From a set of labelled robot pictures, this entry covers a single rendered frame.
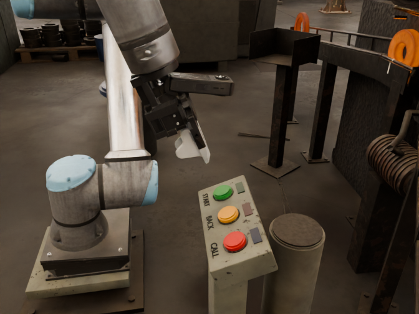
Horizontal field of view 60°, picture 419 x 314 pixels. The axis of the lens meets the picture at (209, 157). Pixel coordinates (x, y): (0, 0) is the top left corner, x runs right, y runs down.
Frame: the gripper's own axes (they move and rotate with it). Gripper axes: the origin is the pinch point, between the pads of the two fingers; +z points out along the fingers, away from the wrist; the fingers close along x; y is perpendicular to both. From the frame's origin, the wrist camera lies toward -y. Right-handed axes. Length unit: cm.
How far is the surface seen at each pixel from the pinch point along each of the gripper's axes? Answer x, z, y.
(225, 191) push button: 0.6, 9.1, -0.4
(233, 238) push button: 14.5, 9.2, 0.7
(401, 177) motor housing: -18, 39, -47
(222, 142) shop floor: -142, 73, -3
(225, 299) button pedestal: 11.8, 26.6, 7.6
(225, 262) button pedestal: 18.1, 10.3, 3.2
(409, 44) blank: -55, 18, -75
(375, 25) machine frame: -92, 20, -83
